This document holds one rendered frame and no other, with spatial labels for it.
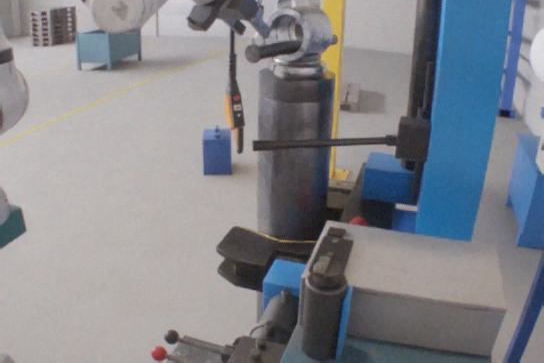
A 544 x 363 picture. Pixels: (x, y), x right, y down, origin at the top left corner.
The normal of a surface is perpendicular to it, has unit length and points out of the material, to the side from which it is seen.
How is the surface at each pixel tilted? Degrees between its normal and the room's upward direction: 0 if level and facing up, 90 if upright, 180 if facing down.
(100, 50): 90
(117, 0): 90
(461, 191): 90
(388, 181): 90
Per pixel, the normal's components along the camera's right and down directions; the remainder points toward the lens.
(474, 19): -0.29, 0.34
